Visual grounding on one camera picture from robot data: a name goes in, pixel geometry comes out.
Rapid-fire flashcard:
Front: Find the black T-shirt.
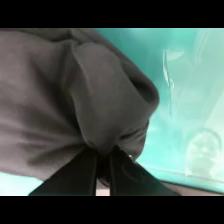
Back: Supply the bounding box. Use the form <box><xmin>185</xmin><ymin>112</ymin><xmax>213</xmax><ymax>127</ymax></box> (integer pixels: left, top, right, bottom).
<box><xmin>0</xmin><ymin>28</ymin><xmax>160</xmax><ymax>183</ymax></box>

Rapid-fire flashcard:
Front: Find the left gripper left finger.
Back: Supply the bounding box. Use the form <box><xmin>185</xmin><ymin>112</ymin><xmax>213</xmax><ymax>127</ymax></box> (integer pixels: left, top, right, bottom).
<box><xmin>29</xmin><ymin>148</ymin><xmax>99</xmax><ymax>197</ymax></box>

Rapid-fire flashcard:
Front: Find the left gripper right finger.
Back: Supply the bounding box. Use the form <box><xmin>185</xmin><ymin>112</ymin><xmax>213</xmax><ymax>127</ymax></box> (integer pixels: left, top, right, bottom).
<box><xmin>109</xmin><ymin>146</ymin><xmax>181</xmax><ymax>197</ymax></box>

